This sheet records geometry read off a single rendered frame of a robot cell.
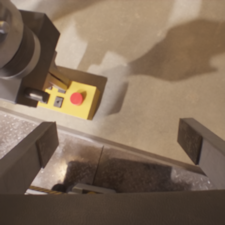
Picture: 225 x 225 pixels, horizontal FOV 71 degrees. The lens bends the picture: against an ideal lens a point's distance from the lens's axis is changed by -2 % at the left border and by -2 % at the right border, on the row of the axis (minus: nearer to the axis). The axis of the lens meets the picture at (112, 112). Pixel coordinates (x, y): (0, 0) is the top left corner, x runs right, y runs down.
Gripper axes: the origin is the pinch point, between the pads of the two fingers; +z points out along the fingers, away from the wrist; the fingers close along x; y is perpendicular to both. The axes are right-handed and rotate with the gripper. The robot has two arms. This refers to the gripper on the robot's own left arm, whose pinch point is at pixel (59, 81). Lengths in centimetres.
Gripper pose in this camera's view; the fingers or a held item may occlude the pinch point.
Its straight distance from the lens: 36.9
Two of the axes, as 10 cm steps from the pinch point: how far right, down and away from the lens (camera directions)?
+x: 2.7, -9.6, 0.6
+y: 9.5, 2.6, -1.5
